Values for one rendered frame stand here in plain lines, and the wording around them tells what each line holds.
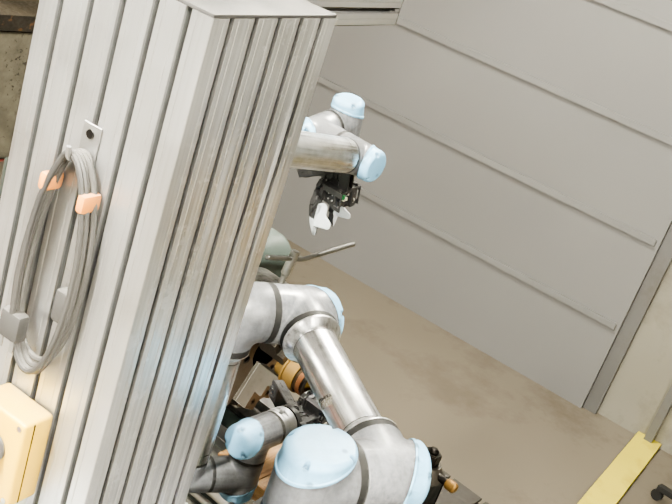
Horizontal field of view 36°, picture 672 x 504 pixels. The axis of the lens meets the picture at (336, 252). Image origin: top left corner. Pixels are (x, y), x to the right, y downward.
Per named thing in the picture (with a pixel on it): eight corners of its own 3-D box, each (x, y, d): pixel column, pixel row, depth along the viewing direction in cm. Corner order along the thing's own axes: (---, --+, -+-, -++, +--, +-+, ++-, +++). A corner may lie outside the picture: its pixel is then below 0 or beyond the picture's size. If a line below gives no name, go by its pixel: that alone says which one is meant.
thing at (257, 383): (256, 357, 246) (229, 399, 246) (246, 353, 241) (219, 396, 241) (289, 381, 240) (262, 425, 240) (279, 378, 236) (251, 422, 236)
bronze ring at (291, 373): (276, 350, 234) (305, 371, 229) (302, 341, 241) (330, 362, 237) (264, 383, 237) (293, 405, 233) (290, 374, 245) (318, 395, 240)
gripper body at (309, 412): (332, 434, 227) (297, 450, 217) (304, 413, 231) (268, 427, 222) (343, 406, 224) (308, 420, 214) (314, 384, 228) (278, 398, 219)
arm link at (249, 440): (216, 450, 210) (227, 416, 207) (252, 435, 219) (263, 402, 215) (243, 472, 206) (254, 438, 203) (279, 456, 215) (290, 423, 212)
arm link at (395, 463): (343, 532, 162) (243, 318, 203) (422, 527, 170) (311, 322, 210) (370, 477, 157) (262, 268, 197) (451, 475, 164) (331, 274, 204)
